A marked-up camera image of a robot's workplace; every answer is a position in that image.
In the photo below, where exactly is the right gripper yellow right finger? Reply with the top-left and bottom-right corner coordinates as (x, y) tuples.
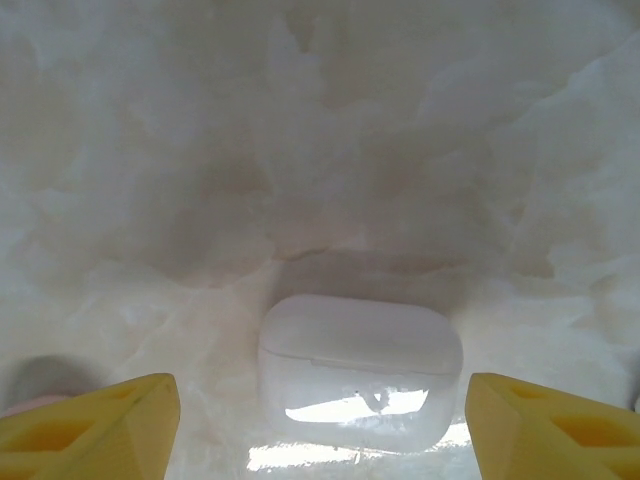
(464, 372), (640, 480)

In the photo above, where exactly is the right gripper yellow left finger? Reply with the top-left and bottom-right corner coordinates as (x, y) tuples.
(0, 372), (180, 480)

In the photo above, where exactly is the white earbud charging case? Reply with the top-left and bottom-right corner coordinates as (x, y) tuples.
(257, 294), (464, 454)

